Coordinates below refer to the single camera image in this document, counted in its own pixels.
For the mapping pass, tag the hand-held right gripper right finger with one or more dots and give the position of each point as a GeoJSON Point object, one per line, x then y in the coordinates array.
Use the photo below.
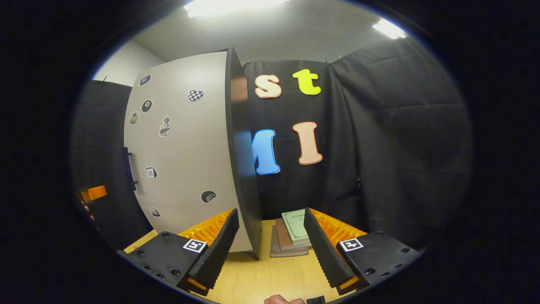
{"type": "Point", "coordinates": [322, 253]}

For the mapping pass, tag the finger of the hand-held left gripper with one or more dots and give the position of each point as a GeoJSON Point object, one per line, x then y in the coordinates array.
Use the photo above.
{"type": "Point", "coordinates": [96, 193]}

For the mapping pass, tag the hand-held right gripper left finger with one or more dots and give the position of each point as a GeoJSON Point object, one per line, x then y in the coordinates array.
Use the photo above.
{"type": "Point", "coordinates": [217, 249]}

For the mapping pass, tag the dark grey cabinet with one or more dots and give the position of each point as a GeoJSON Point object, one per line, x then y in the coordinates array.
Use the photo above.
{"type": "Point", "coordinates": [244, 169]}

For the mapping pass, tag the grey cabinet door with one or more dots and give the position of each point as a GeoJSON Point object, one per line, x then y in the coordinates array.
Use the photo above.
{"type": "Point", "coordinates": [190, 160]}

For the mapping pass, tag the grey book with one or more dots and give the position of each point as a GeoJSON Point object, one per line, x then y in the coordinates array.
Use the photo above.
{"type": "Point", "coordinates": [282, 253]}

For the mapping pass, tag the brown book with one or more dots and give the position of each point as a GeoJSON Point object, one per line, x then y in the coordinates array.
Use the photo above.
{"type": "Point", "coordinates": [283, 236]}

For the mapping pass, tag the black backdrop cloth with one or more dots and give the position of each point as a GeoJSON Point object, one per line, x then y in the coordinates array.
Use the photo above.
{"type": "Point", "coordinates": [400, 139]}

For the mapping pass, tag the long ceiling light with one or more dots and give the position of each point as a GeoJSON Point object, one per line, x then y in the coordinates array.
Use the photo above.
{"type": "Point", "coordinates": [236, 6]}

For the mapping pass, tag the small ceiling light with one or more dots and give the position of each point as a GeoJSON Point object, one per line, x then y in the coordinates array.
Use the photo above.
{"type": "Point", "coordinates": [389, 28]}

